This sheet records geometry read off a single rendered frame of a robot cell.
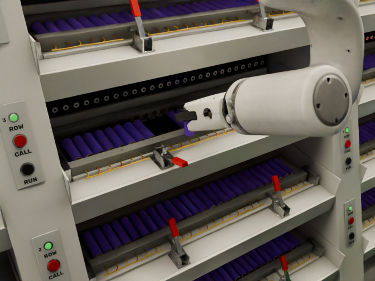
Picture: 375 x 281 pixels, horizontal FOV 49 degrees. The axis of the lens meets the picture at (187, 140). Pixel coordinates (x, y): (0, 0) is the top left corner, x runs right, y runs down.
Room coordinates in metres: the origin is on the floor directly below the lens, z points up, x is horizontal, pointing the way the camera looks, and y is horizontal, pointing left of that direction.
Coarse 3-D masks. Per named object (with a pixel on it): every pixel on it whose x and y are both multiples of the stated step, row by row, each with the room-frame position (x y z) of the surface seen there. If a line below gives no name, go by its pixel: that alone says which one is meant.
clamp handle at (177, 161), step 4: (164, 152) 0.69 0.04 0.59; (164, 156) 0.68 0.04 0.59; (168, 156) 0.68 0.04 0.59; (172, 160) 0.65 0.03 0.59; (176, 160) 0.64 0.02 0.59; (180, 160) 0.64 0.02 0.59; (184, 160) 0.64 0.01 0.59; (176, 164) 0.64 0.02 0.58; (180, 164) 0.63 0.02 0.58; (184, 164) 0.63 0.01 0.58
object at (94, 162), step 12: (180, 132) 0.75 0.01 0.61; (204, 132) 0.78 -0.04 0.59; (216, 132) 0.78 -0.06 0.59; (228, 132) 0.79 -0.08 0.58; (132, 144) 0.71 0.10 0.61; (144, 144) 0.71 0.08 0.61; (168, 144) 0.74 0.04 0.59; (192, 144) 0.74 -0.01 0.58; (96, 156) 0.67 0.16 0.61; (108, 156) 0.67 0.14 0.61; (120, 156) 0.68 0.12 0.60; (132, 156) 0.70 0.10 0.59; (72, 168) 0.64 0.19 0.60; (84, 168) 0.65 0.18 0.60; (96, 168) 0.66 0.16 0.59
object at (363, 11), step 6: (354, 0) 0.94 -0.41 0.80; (360, 0) 1.06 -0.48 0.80; (366, 0) 1.07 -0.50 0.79; (372, 0) 1.08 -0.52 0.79; (360, 6) 1.02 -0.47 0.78; (366, 6) 1.03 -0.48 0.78; (372, 6) 1.03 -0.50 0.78; (360, 12) 0.97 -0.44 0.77; (366, 12) 0.98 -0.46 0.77; (372, 12) 0.98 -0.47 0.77; (366, 18) 0.96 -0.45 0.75; (372, 18) 0.98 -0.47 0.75; (366, 24) 0.97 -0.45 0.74; (372, 24) 0.99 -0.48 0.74; (366, 30) 0.98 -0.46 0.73; (372, 30) 1.00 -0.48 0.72
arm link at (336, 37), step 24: (264, 0) 0.48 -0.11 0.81; (288, 0) 0.46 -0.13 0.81; (312, 0) 0.47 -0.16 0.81; (336, 0) 0.48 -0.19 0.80; (312, 24) 0.54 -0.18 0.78; (336, 24) 0.51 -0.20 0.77; (360, 24) 0.51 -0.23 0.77; (312, 48) 0.57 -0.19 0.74; (336, 48) 0.53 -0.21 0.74; (360, 48) 0.52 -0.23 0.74; (360, 72) 0.53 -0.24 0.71
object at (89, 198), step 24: (264, 72) 1.02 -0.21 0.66; (144, 96) 0.85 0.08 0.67; (168, 96) 0.88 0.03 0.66; (72, 120) 0.77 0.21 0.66; (144, 120) 0.83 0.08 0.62; (216, 144) 0.76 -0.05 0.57; (240, 144) 0.76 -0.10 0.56; (264, 144) 0.80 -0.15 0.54; (288, 144) 0.84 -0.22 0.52; (120, 168) 0.68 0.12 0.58; (144, 168) 0.68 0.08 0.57; (168, 168) 0.68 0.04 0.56; (192, 168) 0.71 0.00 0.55; (216, 168) 0.74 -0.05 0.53; (72, 192) 0.62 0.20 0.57; (96, 192) 0.62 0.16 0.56; (120, 192) 0.63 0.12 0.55; (144, 192) 0.66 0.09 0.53
